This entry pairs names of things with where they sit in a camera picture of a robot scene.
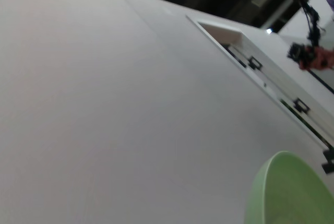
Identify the light green plate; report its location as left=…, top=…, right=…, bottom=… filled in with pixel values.
left=243, top=150, right=334, bottom=224

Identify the black tray clip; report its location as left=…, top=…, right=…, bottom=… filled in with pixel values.
left=247, top=56, right=263, bottom=70
left=293, top=98, right=311, bottom=114
left=321, top=147, right=334, bottom=175

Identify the red and black object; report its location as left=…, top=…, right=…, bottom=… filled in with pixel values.
left=287, top=42, right=334, bottom=72

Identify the black cable bundle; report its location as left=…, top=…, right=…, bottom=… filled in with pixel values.
left=285, top=0, right=323, bottom=45

